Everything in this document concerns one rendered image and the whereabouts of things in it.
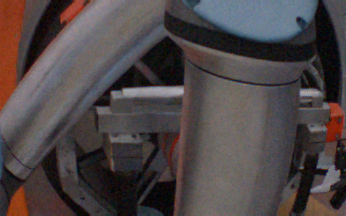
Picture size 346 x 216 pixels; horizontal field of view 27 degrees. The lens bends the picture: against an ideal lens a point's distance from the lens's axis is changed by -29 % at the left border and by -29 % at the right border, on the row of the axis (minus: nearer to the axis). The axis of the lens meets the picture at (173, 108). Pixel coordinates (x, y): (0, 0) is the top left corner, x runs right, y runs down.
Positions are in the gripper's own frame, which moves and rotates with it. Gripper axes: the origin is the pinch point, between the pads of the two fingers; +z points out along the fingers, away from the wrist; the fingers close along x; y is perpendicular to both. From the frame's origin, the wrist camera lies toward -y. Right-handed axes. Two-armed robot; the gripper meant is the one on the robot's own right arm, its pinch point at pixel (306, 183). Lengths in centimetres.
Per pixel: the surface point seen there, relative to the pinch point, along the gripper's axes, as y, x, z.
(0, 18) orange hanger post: 37, 10, 61
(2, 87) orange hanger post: 25, 10, 59
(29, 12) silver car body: 24, -42, 53
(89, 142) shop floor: -83, -208, 11
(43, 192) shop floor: -83, -155, 42
